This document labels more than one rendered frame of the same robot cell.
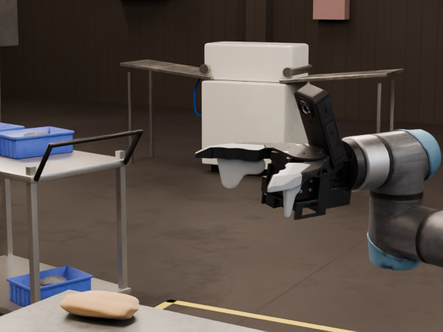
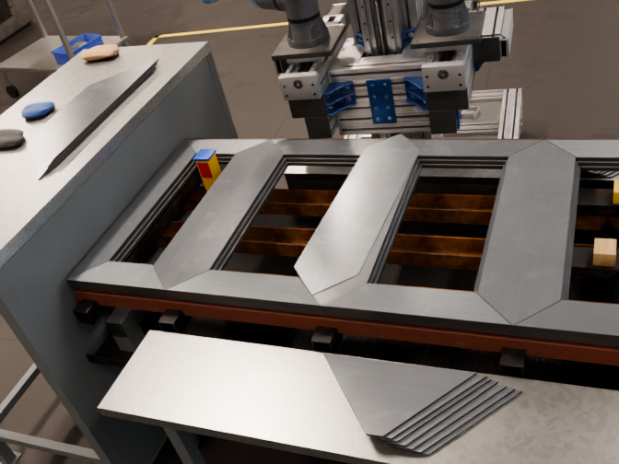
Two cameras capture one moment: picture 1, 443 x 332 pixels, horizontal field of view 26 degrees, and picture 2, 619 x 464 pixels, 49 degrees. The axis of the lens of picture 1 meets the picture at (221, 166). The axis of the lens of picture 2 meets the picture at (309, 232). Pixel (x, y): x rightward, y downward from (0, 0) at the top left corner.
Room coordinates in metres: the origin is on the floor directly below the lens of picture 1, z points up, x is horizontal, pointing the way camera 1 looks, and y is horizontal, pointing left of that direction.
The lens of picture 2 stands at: (-0.97, -0.23, 1.98)
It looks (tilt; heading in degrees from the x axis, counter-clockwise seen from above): 37 degrees down; 357
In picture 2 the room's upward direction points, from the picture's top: 15 degrees counter-clockwise
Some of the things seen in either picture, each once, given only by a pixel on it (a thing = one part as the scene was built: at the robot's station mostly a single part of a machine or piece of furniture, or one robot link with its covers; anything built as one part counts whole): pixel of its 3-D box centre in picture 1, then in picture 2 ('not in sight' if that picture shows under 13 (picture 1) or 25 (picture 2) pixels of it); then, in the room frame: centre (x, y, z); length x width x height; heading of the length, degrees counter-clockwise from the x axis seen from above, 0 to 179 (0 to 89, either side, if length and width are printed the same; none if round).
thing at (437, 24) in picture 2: not in sight; (447, 12); (1.14, -0.98, 1.09); 0.15 x 0.15 x 0.10
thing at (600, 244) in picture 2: not in sight; (604, 252); (0.18, -0.97, 0.79); 0.06 x 0.05 x 0.04; 148
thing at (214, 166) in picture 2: not in sight; (214, 180); (1.06, -0.07, 0.78); 0.05 x 0.05 x 0.19; 58
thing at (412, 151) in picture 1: (397, 159); not in sight; (1.33, -0.25, 1.43); 0.11 x 0.08 x 0.09; 126
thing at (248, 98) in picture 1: (256, 107); not in sight; (8.88, -0.32, 0.60); 2.64 x 0.63 x 1.19; 63
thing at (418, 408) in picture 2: not in sight; (408, 405); (-0.06, -0.39, 0.77); 0.45 x 0.20 x 0.04; 58
